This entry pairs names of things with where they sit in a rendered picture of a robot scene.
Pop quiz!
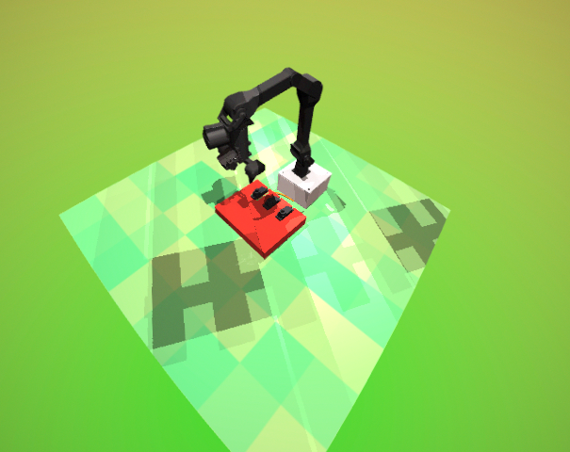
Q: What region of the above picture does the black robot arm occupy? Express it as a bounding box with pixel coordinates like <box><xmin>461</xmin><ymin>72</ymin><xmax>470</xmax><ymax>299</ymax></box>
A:
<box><xmin>203</xmin><ymin>67</ymin><xmax>323</xmax><ymax>178</ymax></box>

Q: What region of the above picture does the red flat deck plate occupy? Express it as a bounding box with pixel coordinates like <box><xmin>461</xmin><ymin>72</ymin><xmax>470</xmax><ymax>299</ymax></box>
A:
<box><xmin>215</xmin><ymin>179</ymin><xmax>307</xmax><ymax>259</ymax></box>

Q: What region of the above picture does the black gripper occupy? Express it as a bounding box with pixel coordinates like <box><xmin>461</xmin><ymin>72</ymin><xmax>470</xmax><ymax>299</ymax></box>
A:
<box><xmin>217</xmin><ymin>140</ymin><xmax>266</xmax><ymax>184</ymax></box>

